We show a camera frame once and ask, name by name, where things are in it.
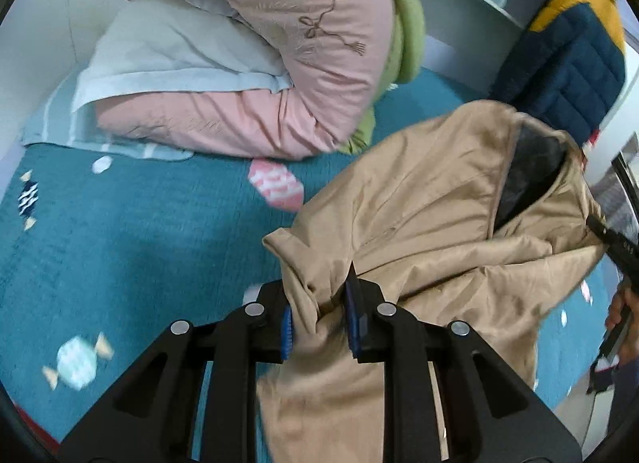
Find pink quilt with green lining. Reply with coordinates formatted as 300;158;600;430
95;0;427;160

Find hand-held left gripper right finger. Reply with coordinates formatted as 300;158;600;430
341;261;583;463

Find beige jacket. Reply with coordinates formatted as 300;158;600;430
254;100;614;463

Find white pillow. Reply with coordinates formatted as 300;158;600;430
71;0;295;115

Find light blue striped cloth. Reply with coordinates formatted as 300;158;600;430
21;76;193;163

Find navy and yellow puffer jacket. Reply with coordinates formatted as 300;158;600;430
486;0;627;147

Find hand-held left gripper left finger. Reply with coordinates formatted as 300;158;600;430
60;281;294;463

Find person's right hand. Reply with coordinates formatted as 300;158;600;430
605;286;639;360

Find teal candy print bedsheet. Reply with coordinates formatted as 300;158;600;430
0;66;622;444

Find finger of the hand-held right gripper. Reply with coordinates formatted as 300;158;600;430
585;214;639;274

